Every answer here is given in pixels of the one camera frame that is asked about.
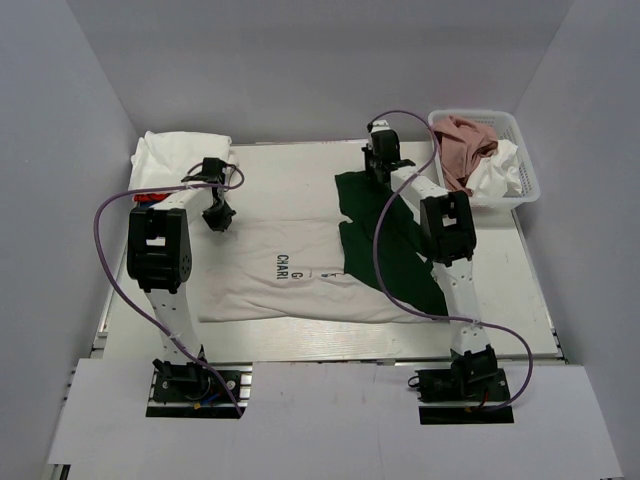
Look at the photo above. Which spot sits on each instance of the pink t-shirt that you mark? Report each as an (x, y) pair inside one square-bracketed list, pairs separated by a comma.
[(463, 144)]

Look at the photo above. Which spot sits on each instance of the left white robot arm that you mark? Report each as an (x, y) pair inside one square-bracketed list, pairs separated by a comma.
[(159, 259)]

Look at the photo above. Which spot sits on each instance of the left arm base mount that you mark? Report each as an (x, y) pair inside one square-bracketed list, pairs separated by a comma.
[(190, 391)]

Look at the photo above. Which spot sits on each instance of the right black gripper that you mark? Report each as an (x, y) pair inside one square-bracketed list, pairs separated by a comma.
[(372, 173)]

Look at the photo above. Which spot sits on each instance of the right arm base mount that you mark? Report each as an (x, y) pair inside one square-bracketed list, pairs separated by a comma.
[(442, 402)]

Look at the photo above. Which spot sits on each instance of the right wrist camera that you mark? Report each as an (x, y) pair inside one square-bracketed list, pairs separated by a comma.
[(378, 127)]

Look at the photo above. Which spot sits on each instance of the folded white t-shirt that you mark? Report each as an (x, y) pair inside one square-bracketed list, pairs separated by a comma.
[(164, 159)]

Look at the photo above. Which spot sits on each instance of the folded red t-shirt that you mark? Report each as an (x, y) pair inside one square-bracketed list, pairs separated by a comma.
[(150, 198)]

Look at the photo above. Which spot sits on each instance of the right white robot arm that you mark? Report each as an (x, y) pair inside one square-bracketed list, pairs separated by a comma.
[(447, 235)]

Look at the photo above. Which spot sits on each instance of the white plastic laundry basket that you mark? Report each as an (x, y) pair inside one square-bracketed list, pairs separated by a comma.
[(505, 127)]

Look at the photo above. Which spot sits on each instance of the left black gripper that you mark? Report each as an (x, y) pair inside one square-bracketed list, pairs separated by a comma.
[(220, 223)]

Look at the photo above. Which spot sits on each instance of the white green Charlie Brown t-shirt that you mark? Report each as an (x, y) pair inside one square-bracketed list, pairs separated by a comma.
[(303, 248)]

